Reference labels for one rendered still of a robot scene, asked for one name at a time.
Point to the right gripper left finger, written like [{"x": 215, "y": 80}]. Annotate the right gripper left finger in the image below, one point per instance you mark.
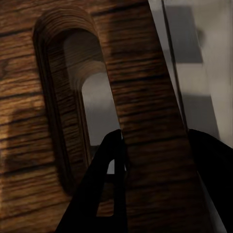
[{"x": 80, "y": 216}]

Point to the cutting board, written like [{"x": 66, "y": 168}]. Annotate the cutting board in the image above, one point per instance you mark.
[{"x": 162, "y": 186}]

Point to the drop in sink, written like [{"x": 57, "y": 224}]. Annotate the drop in sink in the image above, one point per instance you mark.
[{"x": 200, "y": 35}]

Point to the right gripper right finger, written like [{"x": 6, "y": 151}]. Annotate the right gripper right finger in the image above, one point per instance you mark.
[{"x": 214, "y": 161}]

